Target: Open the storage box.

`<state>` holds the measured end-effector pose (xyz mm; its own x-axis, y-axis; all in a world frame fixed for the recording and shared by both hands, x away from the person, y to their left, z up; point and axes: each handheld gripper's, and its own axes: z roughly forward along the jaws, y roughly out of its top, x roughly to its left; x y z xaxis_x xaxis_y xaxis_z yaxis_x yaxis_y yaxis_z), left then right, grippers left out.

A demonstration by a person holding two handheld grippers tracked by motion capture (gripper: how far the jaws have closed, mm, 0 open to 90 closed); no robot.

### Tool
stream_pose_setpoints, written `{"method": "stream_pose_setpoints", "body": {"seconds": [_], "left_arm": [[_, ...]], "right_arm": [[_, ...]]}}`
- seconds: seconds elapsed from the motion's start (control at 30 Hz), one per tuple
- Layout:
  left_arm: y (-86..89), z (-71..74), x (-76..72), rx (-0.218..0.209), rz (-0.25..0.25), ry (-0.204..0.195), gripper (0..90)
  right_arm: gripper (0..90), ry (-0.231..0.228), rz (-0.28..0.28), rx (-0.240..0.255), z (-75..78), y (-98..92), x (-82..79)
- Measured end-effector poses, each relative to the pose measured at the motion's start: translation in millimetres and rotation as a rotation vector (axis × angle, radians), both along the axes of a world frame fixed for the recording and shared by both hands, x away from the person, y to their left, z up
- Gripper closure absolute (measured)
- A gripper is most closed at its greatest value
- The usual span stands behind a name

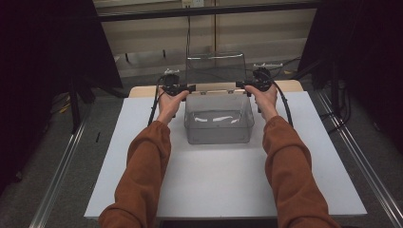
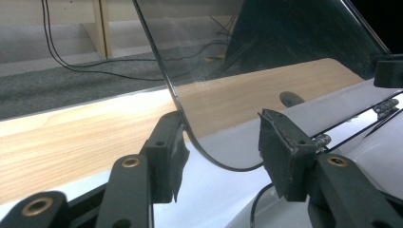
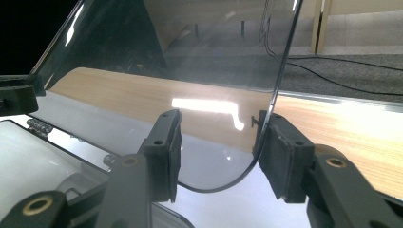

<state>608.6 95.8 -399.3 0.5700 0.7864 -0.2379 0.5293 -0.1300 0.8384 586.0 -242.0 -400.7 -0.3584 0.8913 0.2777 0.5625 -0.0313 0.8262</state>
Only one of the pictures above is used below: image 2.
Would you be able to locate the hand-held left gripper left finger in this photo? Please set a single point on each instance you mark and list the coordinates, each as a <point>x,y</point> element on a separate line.
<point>161,164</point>

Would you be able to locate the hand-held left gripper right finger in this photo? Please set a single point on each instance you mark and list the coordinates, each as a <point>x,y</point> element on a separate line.
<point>285,152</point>

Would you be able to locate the light wooden table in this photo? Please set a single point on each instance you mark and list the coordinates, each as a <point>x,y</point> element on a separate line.
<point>79,142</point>

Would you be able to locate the wooden furniture leg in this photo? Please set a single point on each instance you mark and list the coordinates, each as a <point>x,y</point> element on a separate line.
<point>103,28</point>

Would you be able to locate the white table sheet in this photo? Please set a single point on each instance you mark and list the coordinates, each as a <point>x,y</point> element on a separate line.
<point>209,196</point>

